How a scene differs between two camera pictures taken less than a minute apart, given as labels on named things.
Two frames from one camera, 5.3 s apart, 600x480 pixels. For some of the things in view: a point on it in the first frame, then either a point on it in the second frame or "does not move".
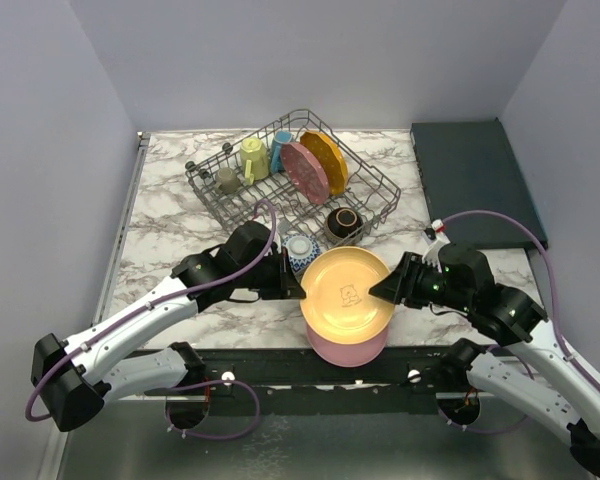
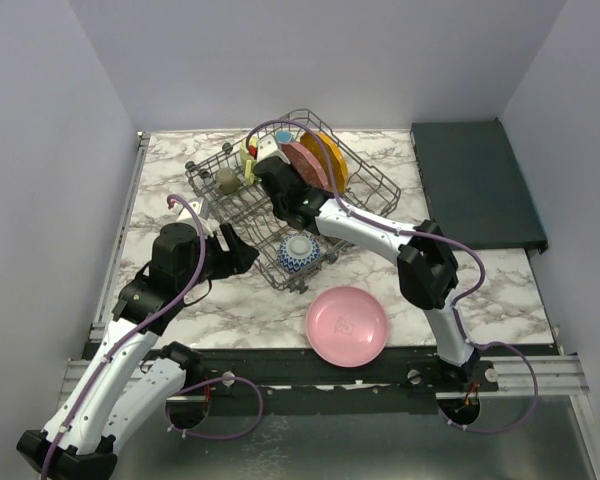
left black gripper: x=287 y=286 → x=238 y=259
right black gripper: x=400 y=285 → x=294 y=174
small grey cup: x=228 y=181 does not move
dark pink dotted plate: x=306 y=172 does not move
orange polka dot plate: x=334 y=160 does not move
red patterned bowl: x=302 y=250 does not move
